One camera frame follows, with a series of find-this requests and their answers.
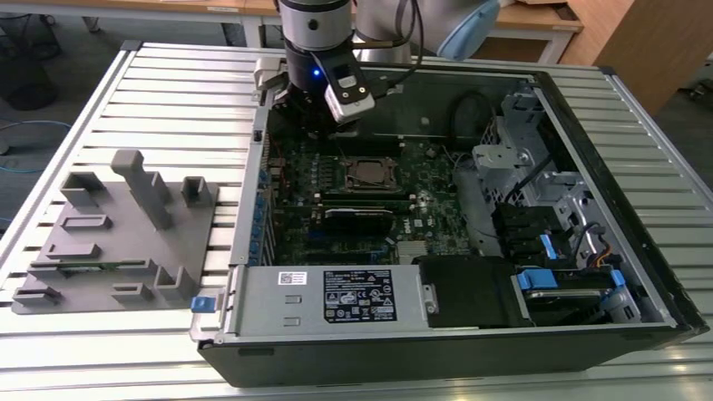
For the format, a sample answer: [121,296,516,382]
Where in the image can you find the black PC case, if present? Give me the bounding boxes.
[187,56,712,389]

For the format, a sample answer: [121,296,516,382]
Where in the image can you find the thin black cable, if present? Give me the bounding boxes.
[502,152,556,206]

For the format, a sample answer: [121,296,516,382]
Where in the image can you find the blue disk carrier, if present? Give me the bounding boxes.
[537,233,560,261]
[514,269,560,290]

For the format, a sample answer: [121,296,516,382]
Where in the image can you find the grey parts rack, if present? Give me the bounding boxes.
[9,149,221,317]

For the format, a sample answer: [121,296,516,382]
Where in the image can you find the silver drive cage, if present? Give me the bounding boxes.
[472,91,553,204]

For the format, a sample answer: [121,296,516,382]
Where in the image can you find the CPU socket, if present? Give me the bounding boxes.
[342,155,406,194]

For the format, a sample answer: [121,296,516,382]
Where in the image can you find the metal socket cover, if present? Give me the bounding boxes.
[344,156,405,193]

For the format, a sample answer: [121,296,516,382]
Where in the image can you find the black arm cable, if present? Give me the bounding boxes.
[386,0,428,94]

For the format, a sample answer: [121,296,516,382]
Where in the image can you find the black disk bay block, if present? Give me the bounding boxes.
[492,203,565,262]

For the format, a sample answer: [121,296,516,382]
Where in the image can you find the silver CPU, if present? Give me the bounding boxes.
[356,161,392,185]

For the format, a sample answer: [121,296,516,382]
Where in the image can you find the silver power supply unit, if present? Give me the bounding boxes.
[220,263,434,336]

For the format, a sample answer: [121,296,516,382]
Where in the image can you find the wooden desk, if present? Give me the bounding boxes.
[0,0,262,49]
[261,0,585,64]

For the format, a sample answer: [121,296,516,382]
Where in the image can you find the green motherboard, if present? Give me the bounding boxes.
[258,124,485,267]

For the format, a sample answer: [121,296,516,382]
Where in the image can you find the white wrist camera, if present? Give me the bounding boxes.
[322,62,377,124]

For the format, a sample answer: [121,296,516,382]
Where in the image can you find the silver hard disk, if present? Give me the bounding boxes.
[525,289,604,302]

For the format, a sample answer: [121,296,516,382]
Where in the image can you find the silver chipset heatsink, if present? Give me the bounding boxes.
[396,240,432,257]

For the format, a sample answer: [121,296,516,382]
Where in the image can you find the black disk wire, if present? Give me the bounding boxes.
[572,221,608,268]

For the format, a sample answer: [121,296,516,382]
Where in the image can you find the black graphics card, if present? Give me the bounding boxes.
[321,206,396,236]

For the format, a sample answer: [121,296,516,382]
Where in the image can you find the wooden cabinet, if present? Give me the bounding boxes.
[573,0,713,120]

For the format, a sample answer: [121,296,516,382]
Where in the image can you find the green RAM stick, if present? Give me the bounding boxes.
[31,258,148,277]

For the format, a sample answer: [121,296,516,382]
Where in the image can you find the grey case release latch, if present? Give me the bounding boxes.
[252,58,289,93]

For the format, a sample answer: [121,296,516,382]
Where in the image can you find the black chair base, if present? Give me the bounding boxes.
[676,53,713,102]

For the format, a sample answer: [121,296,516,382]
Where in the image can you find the blue floor cable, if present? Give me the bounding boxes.
[0,119,75,175]

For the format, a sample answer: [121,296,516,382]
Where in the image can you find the black plastic shroud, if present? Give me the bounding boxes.
[414,255,537,330]

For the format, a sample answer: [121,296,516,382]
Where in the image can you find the orange and yellow wires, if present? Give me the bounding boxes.
[588,249,621,269]

